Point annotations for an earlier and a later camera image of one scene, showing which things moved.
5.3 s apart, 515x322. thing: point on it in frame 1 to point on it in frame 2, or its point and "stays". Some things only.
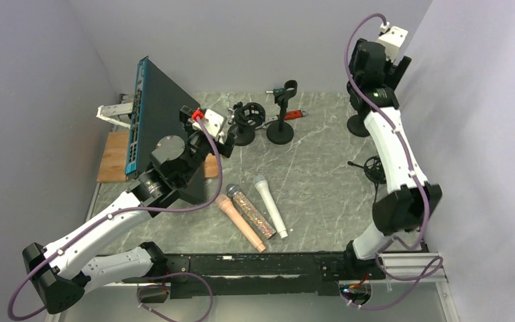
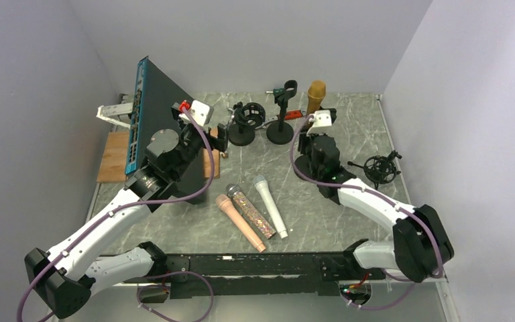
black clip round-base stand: [281, 131] stays
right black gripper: [391, 80] to [303, 139]
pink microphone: [225, 202] stays
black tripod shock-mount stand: [373, 170] stays
